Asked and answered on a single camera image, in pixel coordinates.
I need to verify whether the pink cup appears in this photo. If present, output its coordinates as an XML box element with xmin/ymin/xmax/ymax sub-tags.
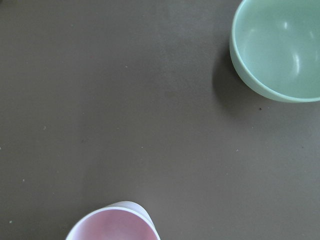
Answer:
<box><xmin>66</xmin><ymin>201</ymin><xmax>160</xmax><ymax>240</ymax></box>

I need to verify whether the green bowl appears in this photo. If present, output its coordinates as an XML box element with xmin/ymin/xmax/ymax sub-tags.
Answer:
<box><xmin>229</xmin><ymin>0</ymin><xmax>320</xmax><ymax>103</ymax></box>

